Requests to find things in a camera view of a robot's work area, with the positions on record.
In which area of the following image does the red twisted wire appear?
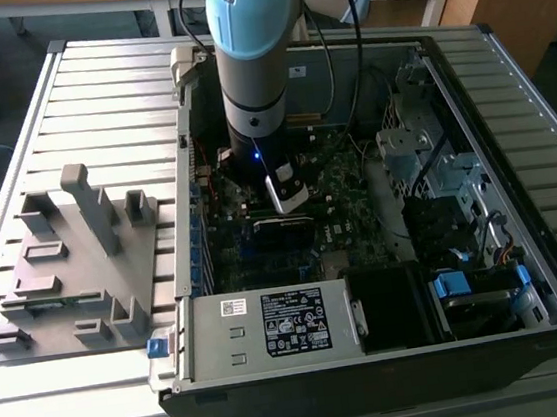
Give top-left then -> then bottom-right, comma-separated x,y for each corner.
193,133 -> 222,199

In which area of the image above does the chipset heatsink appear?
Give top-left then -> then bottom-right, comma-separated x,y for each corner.
319,248 -> 352,276

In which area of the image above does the metal drive cage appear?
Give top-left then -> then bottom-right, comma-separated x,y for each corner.
365,41 -> 499,208

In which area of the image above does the blue case latch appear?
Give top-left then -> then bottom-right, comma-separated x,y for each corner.
142,335 -> 169,360

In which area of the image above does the black graphics card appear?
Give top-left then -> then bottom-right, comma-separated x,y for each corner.
249,209 -> 321,262

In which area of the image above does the black hard disk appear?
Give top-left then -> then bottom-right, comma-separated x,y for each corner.
438,286 -> 521,341

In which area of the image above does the grey case handle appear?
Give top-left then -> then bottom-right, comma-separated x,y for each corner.
167,44 -> 202,101

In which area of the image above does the green RAM stick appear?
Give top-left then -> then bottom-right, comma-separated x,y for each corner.
24,295 -> 82,315

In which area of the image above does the coloured wire bundle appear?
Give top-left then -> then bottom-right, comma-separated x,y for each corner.
472,206 -> 525,270

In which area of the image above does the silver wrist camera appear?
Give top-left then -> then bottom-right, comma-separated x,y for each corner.
261,157 -> 312,218

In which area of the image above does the grey parts rack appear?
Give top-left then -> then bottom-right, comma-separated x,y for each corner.
0,154 -> 177,363

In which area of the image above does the black looped case cable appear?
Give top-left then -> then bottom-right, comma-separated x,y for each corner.
348,62 -> 399,133

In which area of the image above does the black PC case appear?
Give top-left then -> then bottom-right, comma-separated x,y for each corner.
109,0 -> 557,417

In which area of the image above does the blue plastic clip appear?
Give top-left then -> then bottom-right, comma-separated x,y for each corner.
513,263 -> 531,289

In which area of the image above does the blue disk carrier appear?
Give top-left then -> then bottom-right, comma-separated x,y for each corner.
429,268 -> 473,300

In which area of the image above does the grey power supply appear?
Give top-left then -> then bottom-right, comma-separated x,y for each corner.
165,274 -> 372,382

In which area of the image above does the black drive cable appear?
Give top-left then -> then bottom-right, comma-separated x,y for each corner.
403,131 -> 455,200

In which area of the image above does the green motherboard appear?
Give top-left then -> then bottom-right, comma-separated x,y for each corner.
182,106 -> 420,295

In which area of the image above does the black RAM slot bank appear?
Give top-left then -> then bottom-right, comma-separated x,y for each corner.
245,187 -> 334,221

